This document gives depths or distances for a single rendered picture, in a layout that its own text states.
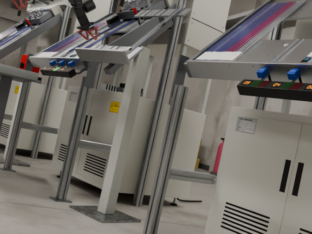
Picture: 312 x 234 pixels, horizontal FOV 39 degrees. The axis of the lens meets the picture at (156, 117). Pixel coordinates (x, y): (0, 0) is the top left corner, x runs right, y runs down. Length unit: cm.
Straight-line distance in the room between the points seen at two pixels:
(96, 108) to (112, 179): 69
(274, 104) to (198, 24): 335
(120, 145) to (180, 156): 75
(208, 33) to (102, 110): 83
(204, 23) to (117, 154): 112
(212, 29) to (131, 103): 98
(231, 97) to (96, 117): 420
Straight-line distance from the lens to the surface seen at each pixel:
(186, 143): 277
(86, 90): 224
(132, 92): 208
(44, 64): 272
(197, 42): 276
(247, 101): 645
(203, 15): 280
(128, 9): 279
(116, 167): 209
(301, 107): 558
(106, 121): 255
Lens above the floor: 45
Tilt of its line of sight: 2 degrees up
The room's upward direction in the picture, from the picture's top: 12 degrees clockwise
